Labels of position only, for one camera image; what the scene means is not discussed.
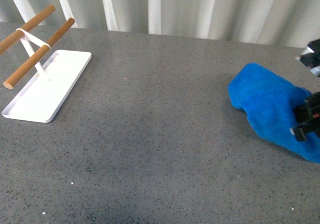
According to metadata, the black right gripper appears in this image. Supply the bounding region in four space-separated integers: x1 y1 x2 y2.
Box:
290 39 320 141

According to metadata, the blue microfiber cloth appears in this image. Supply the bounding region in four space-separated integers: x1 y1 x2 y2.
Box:
228 63 320 163

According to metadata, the white towel rack stand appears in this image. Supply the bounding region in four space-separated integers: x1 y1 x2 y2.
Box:
1 28 92 123

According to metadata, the brown wooden rod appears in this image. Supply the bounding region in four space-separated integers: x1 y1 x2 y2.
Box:
0 5 55 55
3 18 75 89

